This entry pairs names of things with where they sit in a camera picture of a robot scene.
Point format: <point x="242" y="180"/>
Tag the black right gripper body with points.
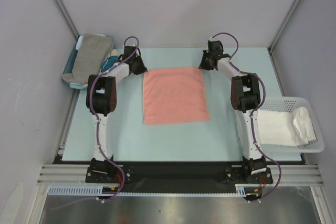
<point x="205" y="63"/>

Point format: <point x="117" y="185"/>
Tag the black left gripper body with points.
<point x="137" y="55"/>

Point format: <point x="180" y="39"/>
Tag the grey towel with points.
<point x="94" y="48"/>

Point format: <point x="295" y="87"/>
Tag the pink towel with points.
<point x="174" y="96"/>

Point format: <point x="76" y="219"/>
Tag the white towel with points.
<point x="285" y="128"/>

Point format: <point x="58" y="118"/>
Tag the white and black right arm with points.
<point x="245" y="100"/>

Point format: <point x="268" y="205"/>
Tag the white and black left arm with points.
<point x="101" y="100"/>

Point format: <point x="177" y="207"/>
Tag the teal and beige towel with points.
<point x="109" y="60"/>

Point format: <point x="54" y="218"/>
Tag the teal plastic tray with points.
<point x="71" y="61"/>

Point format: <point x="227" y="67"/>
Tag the white perforated plastic basket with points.
<point x="288" y="104"/>

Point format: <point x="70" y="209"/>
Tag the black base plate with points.
<point x="175" y="183"/>

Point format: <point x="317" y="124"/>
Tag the white slotted cable duct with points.
<point x="197" y="191"/>

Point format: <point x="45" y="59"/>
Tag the aluminium frame rail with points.
<point x="285" y="175"/>

